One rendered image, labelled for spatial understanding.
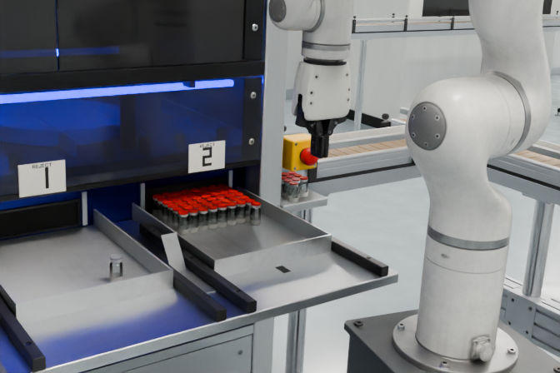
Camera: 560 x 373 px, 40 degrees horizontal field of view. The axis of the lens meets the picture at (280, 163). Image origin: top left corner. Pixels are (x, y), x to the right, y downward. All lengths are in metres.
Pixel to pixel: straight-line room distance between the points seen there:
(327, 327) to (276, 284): 1.76
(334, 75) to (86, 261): 0.55
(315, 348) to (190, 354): 1.26
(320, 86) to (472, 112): 0.37
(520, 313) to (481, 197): 1.19
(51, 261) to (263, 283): 0.38
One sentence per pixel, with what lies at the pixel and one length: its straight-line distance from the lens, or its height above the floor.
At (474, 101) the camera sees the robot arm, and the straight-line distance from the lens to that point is 1.03.
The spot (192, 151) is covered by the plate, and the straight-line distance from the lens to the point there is 1.56.
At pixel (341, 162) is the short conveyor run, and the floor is 0.92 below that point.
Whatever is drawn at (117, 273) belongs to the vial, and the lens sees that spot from 1.33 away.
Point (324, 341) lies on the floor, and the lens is 3.00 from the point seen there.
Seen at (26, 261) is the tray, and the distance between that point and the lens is 1.45.
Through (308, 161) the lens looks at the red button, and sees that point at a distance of 1.69.
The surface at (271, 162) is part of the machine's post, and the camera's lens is 1.68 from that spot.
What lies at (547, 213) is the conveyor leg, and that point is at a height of 0.79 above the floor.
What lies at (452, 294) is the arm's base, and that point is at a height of 0.97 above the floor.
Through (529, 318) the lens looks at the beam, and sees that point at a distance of 2.24.
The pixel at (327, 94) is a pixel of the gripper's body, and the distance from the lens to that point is 1.33.
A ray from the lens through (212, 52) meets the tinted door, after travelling 1.55.
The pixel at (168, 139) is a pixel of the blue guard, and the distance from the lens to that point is 1.53.
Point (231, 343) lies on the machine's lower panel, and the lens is 1.79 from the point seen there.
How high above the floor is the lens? 1.45
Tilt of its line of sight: 16 degrees down
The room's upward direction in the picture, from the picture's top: 3 degrees clockwise
